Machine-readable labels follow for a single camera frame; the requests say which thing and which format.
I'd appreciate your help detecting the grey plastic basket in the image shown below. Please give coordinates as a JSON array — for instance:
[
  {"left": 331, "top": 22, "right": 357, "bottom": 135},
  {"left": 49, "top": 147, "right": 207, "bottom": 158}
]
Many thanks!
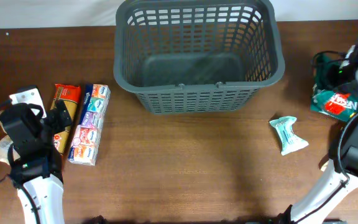
[{"left": 114, "top": 0, "right": 285, "bottom": 114}]

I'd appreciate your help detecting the teal wet wipes packet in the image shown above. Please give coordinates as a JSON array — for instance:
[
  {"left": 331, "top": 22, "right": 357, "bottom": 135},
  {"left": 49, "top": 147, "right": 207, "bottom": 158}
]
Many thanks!
[{"left": 269, "top": 116, "right": 309, "bottom": 156}]

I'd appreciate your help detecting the Kleenex tissue multipack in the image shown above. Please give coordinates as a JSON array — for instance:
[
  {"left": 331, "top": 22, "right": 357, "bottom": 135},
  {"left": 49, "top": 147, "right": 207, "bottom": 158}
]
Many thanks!
[{"left": 68, "top": 84, "right": 111, "bottom": 166}]

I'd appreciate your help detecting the beige paper bag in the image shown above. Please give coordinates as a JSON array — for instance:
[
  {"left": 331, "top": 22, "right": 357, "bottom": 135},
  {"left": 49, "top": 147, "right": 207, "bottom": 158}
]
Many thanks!
[{"left": 0, "top": 110, "right": 13, "bottom": 164}]

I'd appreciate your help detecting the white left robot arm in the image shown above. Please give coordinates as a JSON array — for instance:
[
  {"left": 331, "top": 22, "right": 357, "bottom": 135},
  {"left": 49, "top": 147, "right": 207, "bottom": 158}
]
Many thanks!
[{"left": 0, "top": 100, "right": 72, "bottom": 223}]

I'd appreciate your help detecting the green Nescafe coffee bag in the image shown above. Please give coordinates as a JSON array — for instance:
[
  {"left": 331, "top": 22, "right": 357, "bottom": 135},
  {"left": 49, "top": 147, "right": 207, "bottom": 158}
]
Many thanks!
[{"left": 310, "top": 53, "right": 358, "bottom": 121}]

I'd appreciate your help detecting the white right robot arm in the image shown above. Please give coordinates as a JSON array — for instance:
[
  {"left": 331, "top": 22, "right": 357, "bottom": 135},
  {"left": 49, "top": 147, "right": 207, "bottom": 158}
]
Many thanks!
[{"left": 114, "top": 24, "right": 358, "bottom": 223}]

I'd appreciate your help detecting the San Remo spaghetti packet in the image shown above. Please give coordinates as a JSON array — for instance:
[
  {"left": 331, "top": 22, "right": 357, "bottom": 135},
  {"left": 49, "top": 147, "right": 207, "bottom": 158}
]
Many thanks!
[{"left": 51, "top": 84, "right": 81, "bottom": 154}]

